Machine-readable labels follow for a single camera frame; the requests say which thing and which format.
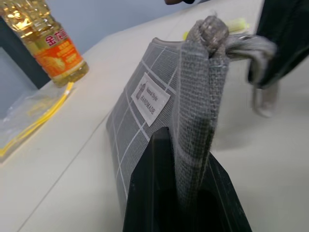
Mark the black framed panel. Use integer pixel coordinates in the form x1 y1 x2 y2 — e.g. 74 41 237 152
0 16 50 91

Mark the black rounded object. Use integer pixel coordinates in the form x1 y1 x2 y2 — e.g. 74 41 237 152
164 0 194 5

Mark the grey grid zipper pouch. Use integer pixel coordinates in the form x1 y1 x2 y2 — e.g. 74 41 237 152
106 10 282 214

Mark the yellow highlighter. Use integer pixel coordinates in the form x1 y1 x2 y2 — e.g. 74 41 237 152
183 17 251 41

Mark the clear plastic bag yellow zip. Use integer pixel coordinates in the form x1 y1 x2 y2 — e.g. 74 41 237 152
0 81 78 161

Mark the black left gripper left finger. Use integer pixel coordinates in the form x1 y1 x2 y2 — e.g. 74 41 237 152
122 126 185 232

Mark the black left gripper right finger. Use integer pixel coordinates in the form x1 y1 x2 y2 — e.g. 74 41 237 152
197 153 253 232

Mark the cooking oil bottle orange label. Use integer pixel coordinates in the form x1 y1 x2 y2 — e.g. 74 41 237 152
0 0 90 88

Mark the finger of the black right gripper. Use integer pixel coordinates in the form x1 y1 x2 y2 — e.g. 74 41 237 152
248 0 309 88

